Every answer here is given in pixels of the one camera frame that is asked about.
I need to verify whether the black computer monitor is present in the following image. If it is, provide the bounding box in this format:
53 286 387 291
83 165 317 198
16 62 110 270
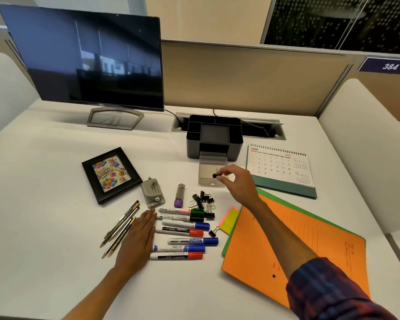
0 4 165 112

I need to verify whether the white desk divider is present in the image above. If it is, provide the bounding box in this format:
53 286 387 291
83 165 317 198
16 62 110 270
318 78 400 234
0 52 41 142

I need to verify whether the white desk calendar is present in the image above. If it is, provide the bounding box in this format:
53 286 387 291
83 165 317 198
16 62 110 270
246 144 318 199

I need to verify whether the person's right hand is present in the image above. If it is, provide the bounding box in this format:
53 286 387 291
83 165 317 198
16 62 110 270
216 164 263 212

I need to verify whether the dotted glass window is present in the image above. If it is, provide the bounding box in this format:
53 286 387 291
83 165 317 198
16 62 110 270
261 0 400 54

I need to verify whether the grey monitor stand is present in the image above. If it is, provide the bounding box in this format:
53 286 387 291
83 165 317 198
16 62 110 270
87 107 144 130

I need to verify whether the blue number sign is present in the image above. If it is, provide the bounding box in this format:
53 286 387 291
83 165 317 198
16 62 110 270
358 57 400 76

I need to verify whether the person's right forearm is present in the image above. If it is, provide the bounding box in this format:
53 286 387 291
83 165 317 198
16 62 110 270
249 198 399 320

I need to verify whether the pile of black binder clips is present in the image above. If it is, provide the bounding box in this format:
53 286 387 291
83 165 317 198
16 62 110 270
192 191 216 214

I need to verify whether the clear organizer drawer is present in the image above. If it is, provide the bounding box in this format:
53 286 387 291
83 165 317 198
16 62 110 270
198 156 229 188

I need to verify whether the person's left forearm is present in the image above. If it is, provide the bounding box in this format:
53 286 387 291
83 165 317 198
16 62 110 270
62 266 134 320

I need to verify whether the person's left hand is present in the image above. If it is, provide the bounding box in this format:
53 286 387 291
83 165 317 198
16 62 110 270
114 210 158 276

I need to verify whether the beige partition panel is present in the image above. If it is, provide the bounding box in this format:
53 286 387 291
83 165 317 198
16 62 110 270
161 40 355 118

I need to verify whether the yellow sticky note pad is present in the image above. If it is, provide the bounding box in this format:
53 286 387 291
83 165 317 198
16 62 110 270
220 208 240 235

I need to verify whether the purple capped glue stick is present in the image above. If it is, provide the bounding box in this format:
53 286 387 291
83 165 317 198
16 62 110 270
174 184 186 208

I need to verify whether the black picture frame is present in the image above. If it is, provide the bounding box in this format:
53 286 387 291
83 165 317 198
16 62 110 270
82 147 143 205

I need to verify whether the black monitor cable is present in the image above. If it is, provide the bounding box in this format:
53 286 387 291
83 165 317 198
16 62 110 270
165 109 188 123

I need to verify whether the black striped pencil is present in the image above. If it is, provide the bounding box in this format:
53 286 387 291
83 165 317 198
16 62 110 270
100 204 141 248
104 200 140 239
101 216 134 259
107 217 137 257

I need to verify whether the grey desk cable tray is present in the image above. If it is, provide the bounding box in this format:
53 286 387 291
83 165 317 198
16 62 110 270
172 112 286 140

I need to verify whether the pink sticky note pad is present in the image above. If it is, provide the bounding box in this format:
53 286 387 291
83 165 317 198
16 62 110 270
219 205 239 230

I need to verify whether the row of white markers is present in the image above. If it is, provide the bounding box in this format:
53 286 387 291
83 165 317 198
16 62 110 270
150 207 219 260

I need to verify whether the grey hole punch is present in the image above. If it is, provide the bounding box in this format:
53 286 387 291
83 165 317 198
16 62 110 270
141 177 166 209

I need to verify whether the green paper folder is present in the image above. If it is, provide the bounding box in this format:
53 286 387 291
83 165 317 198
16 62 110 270
222 187 366 257

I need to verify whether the orange paper folder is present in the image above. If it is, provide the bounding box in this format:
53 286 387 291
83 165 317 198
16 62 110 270
221 195 371 309

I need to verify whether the black desk organizer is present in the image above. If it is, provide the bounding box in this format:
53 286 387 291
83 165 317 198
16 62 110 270
186 114 244 162

